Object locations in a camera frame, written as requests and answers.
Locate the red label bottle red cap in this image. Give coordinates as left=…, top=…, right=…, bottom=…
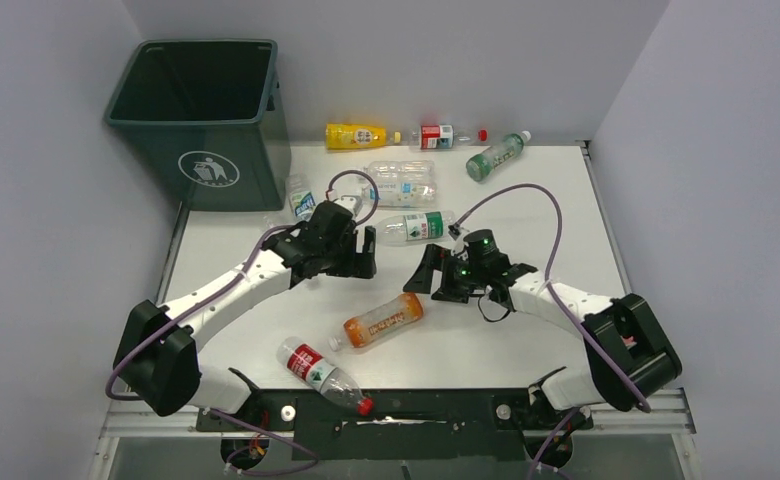
left=408, top=124, right=489, bottom=150

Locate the clear unlabelled bottle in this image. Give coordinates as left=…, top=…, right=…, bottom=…
left=361, top=160, right=435, bottom=183

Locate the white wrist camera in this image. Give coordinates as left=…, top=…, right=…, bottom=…
left=332, top=195, right=364, bottom=219
left=448, top=224, right=470, bottom=255

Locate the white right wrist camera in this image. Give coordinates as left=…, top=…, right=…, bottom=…
left=448, top=224, right=470, bottom=255

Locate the orange tea bottle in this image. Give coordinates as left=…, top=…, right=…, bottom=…
left=327, top=293, right=424, bottom=352

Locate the aluminium frame rail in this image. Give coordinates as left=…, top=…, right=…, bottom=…
left=90, top=388, right=703, bottom=479

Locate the white blue label tea bottle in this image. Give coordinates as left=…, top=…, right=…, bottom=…
left=361, top=182, right=437, bottom=209

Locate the yellow juice bottle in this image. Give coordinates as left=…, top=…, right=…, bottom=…
left=325, top=123, right=402, bottom=151

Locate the red label bottle front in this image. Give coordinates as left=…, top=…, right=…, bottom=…
left=276, top=337, right=374, bottom=416

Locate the green label bottle green cap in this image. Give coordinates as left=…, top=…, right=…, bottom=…
left=374, top=210, right=456, bottom=247

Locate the blue green label water bottle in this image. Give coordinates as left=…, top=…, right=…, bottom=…
left=286, top=174, right=316, bottom=221

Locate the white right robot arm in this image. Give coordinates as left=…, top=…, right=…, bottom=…
left=403, top=229, right=682, bottom=427

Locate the green tinted bottle white cap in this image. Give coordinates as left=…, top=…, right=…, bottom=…
left=465, top=130, right=531, bottom=183

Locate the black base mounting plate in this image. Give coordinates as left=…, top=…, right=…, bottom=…
left=235, top=387, right=566, bottom=461

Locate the dark green trash bin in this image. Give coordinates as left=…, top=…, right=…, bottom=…
left=105, top=39, right=291, bottom=212

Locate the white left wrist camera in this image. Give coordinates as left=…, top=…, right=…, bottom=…
left=332, top=195, right=364, bottom=219

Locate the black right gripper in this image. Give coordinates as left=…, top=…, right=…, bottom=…
left=405, top=244, right=487, bottom=304

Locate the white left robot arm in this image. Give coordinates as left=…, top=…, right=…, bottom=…
left=105, top=201, right=377, bottom=417

